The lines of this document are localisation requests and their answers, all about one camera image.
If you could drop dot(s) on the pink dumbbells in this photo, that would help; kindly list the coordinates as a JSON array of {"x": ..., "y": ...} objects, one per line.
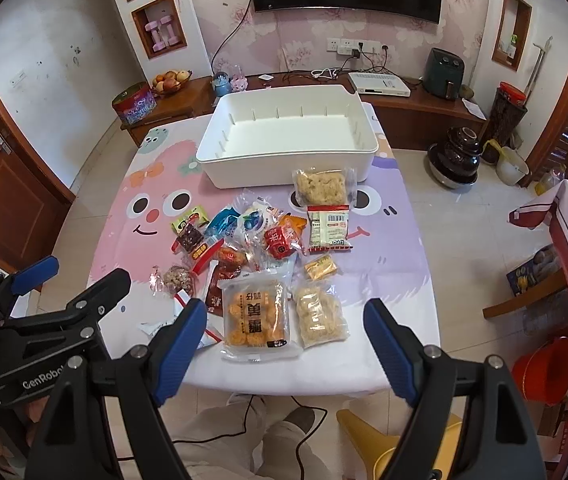
[{"x": 162, "y": 33}]

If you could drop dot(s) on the pink plush toy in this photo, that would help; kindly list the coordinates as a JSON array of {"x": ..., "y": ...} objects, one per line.
[{"x": 239, "y": 83}]

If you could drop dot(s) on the pale rice cracker pack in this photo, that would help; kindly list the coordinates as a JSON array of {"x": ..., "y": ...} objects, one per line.
[{"x": 320, "y": 315}]

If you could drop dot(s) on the dark red snack packet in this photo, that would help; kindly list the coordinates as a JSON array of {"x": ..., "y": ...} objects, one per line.
[{"x": 219, "y": 272}]

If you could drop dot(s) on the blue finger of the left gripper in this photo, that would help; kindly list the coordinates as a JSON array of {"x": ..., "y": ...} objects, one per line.
[
  {"x": 34, "y": 276},
  {"x": 102, "y": 296}
]

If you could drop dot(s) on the clear nut candy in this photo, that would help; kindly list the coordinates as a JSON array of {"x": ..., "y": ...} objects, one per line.
[{"x": 175, "y": 279}]

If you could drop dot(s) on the blue snack packet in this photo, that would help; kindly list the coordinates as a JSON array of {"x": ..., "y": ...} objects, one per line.
[{"x": 223, "y": 224}]

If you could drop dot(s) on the dark green air fryer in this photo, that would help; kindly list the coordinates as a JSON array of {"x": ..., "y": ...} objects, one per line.
[{"x": 443, "y": 74}]

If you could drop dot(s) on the yellow liquid bottle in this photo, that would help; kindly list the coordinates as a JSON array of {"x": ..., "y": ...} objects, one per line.
[{"x": 551, "y": 178}]

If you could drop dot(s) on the blue snow globe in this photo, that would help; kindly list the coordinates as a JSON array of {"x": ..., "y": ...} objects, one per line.
[{"x": 221, "y": 84}]

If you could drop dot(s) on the blueberry cake packet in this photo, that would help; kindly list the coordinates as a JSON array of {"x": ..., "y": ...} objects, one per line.
[{"x": 259, "y": 217}]

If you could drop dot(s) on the silver white snack bag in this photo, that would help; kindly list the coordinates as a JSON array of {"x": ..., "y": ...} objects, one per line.
[{"x": 191, "y": 315}]

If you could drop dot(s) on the yellow plastic stool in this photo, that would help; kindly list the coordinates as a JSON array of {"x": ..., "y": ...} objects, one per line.
[{"x": 375, "y": 449}]

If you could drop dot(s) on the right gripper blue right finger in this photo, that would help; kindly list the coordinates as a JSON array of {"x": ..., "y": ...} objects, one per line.
[{"x": 397, "y": 349}]

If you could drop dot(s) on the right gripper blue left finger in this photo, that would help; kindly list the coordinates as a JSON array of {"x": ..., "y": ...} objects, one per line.
[{"x": 171, "y": 354}]

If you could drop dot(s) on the red square snack packet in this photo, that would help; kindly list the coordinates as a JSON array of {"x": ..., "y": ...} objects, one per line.
[{"x": 283, "y": 240}]

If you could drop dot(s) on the wooden door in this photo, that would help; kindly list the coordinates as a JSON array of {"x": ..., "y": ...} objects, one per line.
[{"x": 34, "y": 203}]

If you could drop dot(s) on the large rice cake pack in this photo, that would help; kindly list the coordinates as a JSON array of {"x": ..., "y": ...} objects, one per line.
[{"x": 335, "y": 187}]

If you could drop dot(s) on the fruit basket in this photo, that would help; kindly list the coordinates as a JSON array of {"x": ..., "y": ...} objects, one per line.
[{"x": 170, "y": 82}]

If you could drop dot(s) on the red round tin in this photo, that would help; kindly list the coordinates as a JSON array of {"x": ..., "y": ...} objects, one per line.
[{"x": 134, "y": 103}]

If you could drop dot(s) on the white plastic storage bin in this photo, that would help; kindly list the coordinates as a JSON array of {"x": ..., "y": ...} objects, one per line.
[{"x": 238, "y": 153}]

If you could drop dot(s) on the orange white wafer packet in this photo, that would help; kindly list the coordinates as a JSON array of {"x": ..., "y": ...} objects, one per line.
[{"x": 296, "y": 223}]

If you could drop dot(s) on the tall dark woven basket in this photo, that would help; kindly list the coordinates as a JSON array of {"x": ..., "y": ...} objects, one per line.
[{"x": 508, "y": 108}]

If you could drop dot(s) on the orange fried snack clear packet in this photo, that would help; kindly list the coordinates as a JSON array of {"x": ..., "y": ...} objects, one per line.
[{"x": 230, "y": 256}]

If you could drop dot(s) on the white set-top box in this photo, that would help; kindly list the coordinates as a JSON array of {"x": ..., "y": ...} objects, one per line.
[{"x": 372, "y": 84}]

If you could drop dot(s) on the blue yellow box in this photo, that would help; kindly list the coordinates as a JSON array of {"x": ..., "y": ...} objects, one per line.
[{"x": 543, "y": 264}]

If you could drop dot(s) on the yellow small snack packet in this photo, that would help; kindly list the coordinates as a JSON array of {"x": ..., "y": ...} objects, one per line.
[{"x": 321, "y": 268}]

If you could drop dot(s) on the green small snack packet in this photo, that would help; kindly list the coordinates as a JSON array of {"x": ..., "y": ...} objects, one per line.
[{"x": 196, "y": 216}]

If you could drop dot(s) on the red plastic basin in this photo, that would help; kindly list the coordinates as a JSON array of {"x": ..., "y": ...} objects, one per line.
[{"x": 542, "y": 376}]

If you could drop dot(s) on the wooden tv cabinet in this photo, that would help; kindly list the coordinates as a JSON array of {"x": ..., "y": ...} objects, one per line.
[{"x": 412, "y": 123}]

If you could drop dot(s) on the orange cookies clear tray pack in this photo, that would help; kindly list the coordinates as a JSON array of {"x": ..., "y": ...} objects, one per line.
[{"x": 256, "y": 318}]

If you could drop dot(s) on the red white biscuit packet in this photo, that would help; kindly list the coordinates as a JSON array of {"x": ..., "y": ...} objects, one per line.
[{"x": 329, "y": 226}]

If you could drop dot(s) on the white plastic bucket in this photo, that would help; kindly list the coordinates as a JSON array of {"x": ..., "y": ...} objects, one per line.
[{"x": 510, "y": 167}]

